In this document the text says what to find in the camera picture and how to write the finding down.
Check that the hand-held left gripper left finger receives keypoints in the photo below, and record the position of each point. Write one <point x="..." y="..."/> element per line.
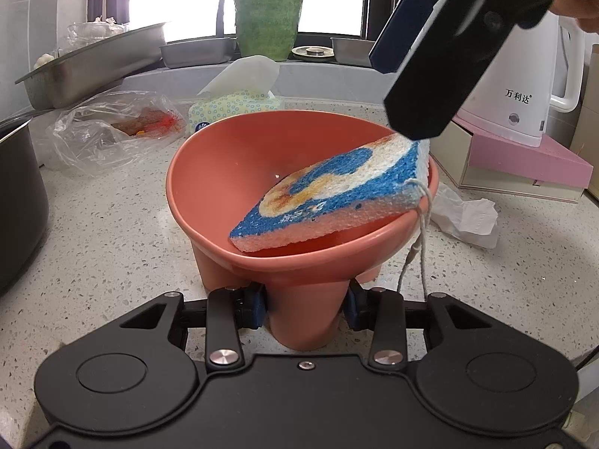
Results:
<point x="255" y="307"/>

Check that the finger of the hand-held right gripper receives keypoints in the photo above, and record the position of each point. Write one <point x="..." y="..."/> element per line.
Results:
<point x="402" y="28"/>
<point x="449" y="70"/>

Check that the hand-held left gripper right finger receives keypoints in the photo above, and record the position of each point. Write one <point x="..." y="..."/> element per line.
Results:
<point x="354" y="307"/>

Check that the blue and white sponge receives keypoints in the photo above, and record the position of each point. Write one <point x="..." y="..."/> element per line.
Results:
<point x="327" y="187"/>

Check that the salmon pink footed bowl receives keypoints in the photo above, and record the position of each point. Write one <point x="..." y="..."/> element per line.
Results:
<point x="220" y="173"/>

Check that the person's right hand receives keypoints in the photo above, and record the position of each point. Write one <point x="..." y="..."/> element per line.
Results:
<point x="580" y="7"/>

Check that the small steel tray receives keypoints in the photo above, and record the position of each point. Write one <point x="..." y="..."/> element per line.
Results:
<point x="196" y="54"/>
<point x="351" y="51"/>

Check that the white electric kettle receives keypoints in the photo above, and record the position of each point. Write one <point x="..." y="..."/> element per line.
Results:
<point x="514" y="79"/>

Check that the steel drain lid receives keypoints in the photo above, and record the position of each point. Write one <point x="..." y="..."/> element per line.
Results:
<point x="312" y="52"/>

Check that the pink lidded box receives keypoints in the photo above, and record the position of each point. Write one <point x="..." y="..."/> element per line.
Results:
<point x="524" y="159"/>

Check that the green ceramic vase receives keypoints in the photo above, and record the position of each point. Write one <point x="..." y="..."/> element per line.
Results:
<point x="266" y="18"/>

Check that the crumpled white tissue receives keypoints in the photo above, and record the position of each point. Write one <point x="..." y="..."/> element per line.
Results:
<point x="468" y="220"/>

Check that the patterned tissue pack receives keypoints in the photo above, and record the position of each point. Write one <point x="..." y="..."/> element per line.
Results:
<point x="224" y="107"/>

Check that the clear plastic bag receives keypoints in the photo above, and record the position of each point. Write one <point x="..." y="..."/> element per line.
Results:
<point x="89" y="135"/>

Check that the black cooking pot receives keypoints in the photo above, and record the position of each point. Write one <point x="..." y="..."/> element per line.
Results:
<point x="18" y="196"/>

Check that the large steel tray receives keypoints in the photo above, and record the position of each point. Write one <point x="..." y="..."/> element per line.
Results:
<point x="84" y="68"/>

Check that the clear plastic wrapped dish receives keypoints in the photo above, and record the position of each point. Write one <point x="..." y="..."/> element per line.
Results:
<point x="93" y="30"/>

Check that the garlic bulb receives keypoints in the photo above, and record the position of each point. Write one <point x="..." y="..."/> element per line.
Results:
<point x="45" y="61"/>

